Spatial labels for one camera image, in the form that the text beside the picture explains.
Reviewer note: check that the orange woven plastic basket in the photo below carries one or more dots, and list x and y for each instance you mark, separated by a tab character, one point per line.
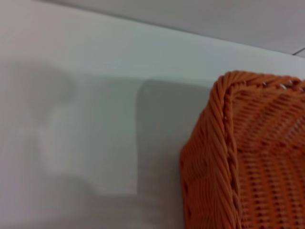
262	148

